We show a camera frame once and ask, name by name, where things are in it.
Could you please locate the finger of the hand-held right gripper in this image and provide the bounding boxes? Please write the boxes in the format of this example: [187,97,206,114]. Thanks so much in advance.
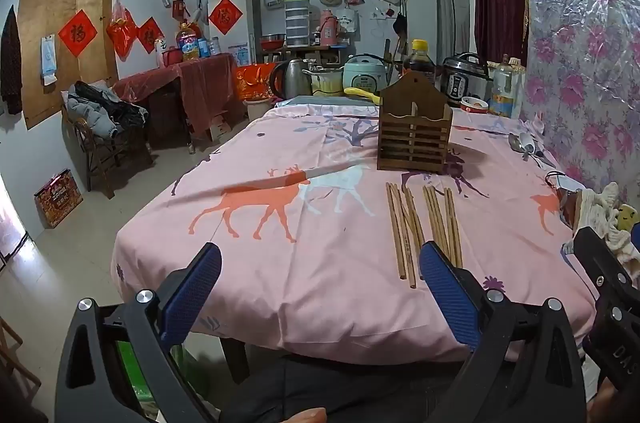
[572,227,635,304]

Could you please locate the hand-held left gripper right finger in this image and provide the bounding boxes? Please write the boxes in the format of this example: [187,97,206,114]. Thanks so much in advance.
[418,241,587,423]

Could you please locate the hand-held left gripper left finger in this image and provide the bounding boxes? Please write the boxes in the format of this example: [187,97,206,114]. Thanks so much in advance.
[54,242,223,423]

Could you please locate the bundle of wooden chopsticks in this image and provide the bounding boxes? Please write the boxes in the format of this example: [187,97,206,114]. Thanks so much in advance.
[385,182,463,290]

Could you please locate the wooden chopstick holder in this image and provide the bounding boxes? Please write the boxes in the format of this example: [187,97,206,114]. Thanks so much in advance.
[376,70,454,172]

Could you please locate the person's left hand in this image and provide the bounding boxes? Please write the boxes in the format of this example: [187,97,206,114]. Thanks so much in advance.
[280,407,328,423]

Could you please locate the brown wallet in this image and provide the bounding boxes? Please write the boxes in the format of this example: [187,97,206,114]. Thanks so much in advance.
[556,189,583,229]

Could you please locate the pink deer printed tablecloth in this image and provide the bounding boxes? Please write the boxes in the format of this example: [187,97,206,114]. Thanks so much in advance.
[111,96,601,366]

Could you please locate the person's dark trousers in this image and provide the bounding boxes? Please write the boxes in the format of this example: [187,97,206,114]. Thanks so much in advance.
[220,350,476,423]

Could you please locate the red patterned gift box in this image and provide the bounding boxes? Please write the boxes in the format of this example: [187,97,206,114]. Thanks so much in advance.
[33,169,85,230]

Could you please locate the wooden chair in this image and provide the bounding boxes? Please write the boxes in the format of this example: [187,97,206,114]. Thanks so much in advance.
[61,90,153,200]

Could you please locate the cardboard box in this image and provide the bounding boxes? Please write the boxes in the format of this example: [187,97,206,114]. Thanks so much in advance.
[206,113,232,142]

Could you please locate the clear plastic oil bottle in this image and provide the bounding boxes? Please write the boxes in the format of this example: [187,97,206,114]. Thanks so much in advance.
[488,54,527,119]

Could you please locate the black jacket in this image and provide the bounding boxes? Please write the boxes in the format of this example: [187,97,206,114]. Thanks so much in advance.
[74,80,150,130]

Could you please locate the beige bucket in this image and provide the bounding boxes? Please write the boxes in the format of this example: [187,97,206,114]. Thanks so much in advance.
[243,98,275,122]

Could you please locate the grey padded jacket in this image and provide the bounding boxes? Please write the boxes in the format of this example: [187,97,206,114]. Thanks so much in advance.
[66,96,118,139]

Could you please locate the red covered side table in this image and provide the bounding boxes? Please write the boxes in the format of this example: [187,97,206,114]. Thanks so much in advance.
[112,52,239,154]

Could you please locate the black pressure cooker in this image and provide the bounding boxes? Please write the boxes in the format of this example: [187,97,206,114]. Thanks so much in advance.
[441,52,490,109]

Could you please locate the red gold gift box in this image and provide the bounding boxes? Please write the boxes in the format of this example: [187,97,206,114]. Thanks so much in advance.
[235,64,277,102]

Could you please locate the yellow ladle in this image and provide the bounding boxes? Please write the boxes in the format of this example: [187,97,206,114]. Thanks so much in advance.
[343,86,382,105]

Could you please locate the grey blue cloth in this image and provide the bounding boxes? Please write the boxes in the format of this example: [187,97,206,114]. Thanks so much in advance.
[273,94,382,110]

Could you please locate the floral plastic sheet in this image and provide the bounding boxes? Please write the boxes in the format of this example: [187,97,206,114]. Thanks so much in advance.
[512,0,640,216]

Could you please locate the light green rice cooker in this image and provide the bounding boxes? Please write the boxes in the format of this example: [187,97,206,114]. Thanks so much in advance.
[343,54,390,93]

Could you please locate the steel electric kettle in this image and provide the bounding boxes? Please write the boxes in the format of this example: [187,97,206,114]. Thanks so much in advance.
[269,58,314,100]

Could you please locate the dark sauce bottle yellow cap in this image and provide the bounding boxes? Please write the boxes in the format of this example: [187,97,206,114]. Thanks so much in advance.
[401,39,444,94]

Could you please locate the pale yellow pot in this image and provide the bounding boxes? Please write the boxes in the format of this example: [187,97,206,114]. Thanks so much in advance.
[301,67,346,97]

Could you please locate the yellow cooking oil bottle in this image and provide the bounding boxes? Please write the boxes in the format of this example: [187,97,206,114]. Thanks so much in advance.
[174,21,201,62]

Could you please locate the white refrigerator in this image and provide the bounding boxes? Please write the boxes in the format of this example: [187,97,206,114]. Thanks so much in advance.
[206,0,262,66]

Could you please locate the red diamond paper decoration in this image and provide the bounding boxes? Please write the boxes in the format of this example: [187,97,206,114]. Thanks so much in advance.
[136,17,165,55]
[58,10,99,58]
[208,0,244,36]

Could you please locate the wooden shelf table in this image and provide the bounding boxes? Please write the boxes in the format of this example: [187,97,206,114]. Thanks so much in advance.
[260,44,352,66]

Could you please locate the red hanging plastic bag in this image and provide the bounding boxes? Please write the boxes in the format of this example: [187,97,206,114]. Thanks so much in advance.
[105,0,138,57]

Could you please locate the blue white hanging packet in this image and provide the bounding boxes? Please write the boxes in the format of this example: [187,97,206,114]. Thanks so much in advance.
[40,34,60,86]

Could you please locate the black hanging brush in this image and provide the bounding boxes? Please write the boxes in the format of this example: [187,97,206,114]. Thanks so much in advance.
[392,0,408,40]

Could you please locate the grey stacked food container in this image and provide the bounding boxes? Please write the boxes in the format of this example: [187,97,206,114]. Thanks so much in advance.
[283,0,312,49]

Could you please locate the white tote bag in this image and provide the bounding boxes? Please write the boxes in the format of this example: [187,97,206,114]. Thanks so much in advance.
[335,6,361,38]

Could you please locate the pink thermos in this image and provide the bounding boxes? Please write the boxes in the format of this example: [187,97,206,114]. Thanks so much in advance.
[318,8,342,47]

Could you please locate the brown wooden board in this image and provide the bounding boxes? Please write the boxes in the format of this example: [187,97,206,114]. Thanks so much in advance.
[17,0,121,130]

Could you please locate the white box with cord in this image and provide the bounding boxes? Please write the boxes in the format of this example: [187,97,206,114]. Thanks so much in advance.
[544,172,587,195]

